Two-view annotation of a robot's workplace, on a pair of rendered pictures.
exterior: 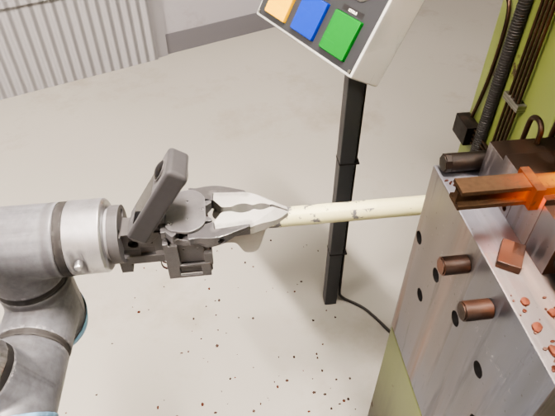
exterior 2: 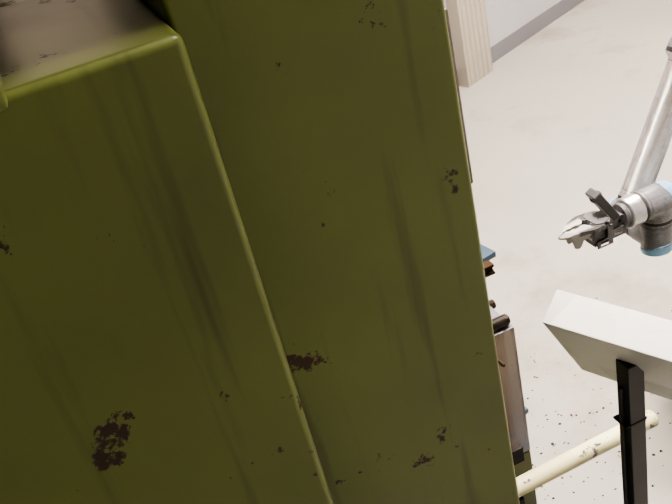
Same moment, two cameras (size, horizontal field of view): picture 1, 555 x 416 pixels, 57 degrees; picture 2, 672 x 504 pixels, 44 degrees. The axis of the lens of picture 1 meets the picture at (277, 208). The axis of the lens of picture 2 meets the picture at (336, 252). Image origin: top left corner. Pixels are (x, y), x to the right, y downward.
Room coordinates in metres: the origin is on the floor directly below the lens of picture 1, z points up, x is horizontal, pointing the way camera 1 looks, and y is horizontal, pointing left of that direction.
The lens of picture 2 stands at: (2.23, -0.88, 2.26)
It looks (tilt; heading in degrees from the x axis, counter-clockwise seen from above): 31 degrees down; 172
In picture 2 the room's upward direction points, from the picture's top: 15 degrees counter-clockwise
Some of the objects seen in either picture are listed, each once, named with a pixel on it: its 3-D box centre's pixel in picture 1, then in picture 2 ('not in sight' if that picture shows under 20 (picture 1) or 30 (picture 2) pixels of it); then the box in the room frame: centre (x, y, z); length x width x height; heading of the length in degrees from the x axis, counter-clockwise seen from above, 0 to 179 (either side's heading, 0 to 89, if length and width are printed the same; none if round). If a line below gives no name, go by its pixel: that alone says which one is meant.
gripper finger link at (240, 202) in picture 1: (249, 215); (576, 239); (0.46, 0.04, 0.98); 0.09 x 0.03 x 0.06; 97
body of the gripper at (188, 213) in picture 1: (164, 234); (605, 224); (0.44, 0.14, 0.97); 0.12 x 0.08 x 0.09; 97
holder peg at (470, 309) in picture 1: (476, 309); not in sight; (0.40, -0.26, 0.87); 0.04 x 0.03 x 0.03; 97
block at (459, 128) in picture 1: (466, 128); (511, 448); (0.91, -0.40, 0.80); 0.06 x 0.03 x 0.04; 7
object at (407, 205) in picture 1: (362, 210); (583, 453); (0.85, -0.19, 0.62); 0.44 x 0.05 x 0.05; 97
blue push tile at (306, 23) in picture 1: (310, 16); not in sight; (1.00, -0.07, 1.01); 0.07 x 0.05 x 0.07; 32
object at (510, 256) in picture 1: (510, 256); not in sight; (0.45, -0.30, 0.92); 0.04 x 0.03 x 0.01; 153
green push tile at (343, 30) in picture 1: (341, 35); not in sight; (0.91, -0.12, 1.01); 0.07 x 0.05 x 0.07; 32
